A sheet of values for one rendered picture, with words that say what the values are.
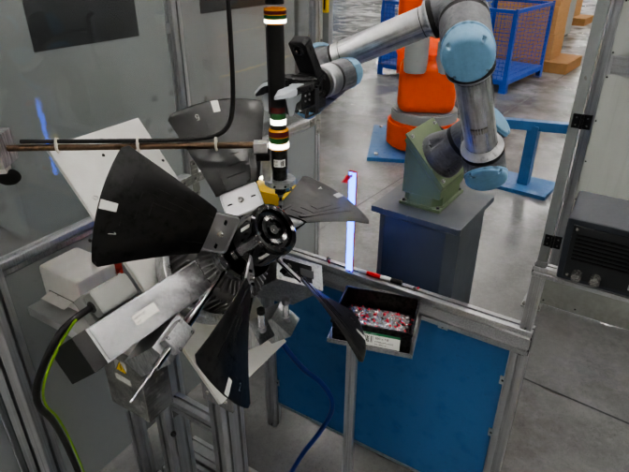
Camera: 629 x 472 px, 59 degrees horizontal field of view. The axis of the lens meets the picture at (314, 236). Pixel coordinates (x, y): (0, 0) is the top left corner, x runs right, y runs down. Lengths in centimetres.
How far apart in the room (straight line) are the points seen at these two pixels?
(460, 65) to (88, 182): 87
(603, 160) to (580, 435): 121
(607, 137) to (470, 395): 149
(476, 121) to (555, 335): 180
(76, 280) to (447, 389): 112
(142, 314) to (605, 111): 223
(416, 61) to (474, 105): 345
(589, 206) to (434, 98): 370
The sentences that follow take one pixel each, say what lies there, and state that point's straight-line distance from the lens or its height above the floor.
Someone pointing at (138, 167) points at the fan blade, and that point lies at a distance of 108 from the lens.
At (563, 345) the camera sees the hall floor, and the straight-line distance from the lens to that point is 302.
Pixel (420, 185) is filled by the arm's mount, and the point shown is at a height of 108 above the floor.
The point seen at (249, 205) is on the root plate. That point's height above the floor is 125.
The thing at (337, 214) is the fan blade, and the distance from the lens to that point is 137.
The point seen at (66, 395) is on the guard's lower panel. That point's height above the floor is 46.
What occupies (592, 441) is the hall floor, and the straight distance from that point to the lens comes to 260.
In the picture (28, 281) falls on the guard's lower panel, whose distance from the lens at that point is 176.
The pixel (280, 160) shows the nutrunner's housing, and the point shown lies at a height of 134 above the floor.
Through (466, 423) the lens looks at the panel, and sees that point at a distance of 187.
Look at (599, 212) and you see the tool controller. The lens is 137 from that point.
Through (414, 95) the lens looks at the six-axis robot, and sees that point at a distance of 498.
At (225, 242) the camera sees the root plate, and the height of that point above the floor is 120.
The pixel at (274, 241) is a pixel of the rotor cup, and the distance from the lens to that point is 117.
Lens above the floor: 178
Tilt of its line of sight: 29 degrees down
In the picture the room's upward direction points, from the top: straight up
